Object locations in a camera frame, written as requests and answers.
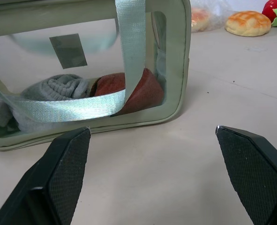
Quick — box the orange-topped bread bun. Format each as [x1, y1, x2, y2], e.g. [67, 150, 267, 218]
[190, 7, 211, 33]

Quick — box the grey rolled sock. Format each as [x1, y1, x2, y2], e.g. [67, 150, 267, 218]
[0, 74, 92, 136]

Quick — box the red strawberry plush toy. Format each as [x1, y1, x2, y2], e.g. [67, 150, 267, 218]
[262, 0, 277, 28]

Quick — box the golden bread bun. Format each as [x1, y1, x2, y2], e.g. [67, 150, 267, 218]
[225, 11, 272, 37]

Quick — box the reddish brown rolled cloth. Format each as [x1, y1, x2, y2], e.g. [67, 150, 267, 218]
[89, 67, 165, 116]

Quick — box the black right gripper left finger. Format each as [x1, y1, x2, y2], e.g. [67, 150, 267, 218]
[0, 126, 91, 225]

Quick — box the clear plastic bag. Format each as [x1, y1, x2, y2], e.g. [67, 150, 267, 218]
[190, 0, 268, 33]

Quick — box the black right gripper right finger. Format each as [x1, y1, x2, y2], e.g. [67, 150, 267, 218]
[216, 125, 277, 225]

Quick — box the clear green-trimmed tote bag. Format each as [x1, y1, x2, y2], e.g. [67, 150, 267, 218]
[0, 0, 192, 152]

